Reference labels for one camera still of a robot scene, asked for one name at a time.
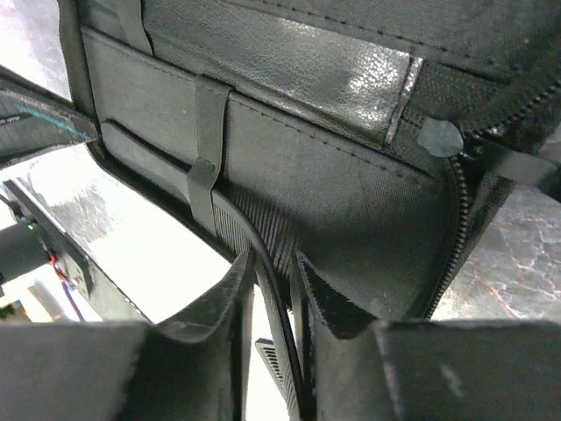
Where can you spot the black straight comb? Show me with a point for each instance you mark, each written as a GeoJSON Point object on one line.
{"type": "Point", "coordinates": [269, 385]}

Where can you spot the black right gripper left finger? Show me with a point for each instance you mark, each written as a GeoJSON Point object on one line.
{"type": "Point", "coordinates": [194, 366]}

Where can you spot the black zippered tool case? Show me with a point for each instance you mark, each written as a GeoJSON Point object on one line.
{"type": "Point", "coordinates": [353, 131]}

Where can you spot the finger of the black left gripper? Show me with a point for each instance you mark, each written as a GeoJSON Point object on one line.
{"type": "Point", "coordinates": [36, 121]}

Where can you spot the black curved comb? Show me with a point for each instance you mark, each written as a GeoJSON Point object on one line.
{"type": "Point", "coordinates": [246, 223]}

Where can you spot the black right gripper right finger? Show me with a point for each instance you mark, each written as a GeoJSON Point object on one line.
{"type": "Point", "coordinates": [359, 367]}

